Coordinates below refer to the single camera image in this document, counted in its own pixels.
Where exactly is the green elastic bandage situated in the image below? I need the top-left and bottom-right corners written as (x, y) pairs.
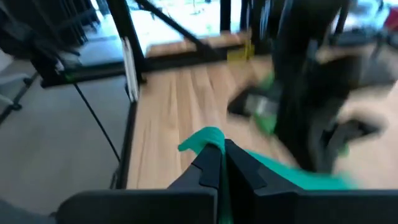
top-left (252, 72), bottom-right (282, 135)

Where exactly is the red table clamp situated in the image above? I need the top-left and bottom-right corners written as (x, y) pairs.
top-left (384, 6), bottom-right (398, 32)

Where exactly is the teal elastic bandage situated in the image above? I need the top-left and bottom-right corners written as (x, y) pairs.
top-left (177, 125), bottom-right (358, 224)

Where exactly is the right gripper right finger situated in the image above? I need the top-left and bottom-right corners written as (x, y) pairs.
top-left (224, 138), bottom-right (398, 224)

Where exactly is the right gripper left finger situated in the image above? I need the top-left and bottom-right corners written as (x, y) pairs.
top-left (55, 142), bottom-right (223, 224)

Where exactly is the black floor cable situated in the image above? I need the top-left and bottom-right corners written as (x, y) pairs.
top-left (72, 82), bottom-right (123, 163)

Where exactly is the black desk leg frame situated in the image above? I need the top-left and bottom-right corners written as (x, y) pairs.
top-left (0, 0), bottom-right (102, 90)

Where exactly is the silver aluminium bracket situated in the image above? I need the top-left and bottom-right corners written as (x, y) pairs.
top-left (120, 36), bottom-right (140, 103)

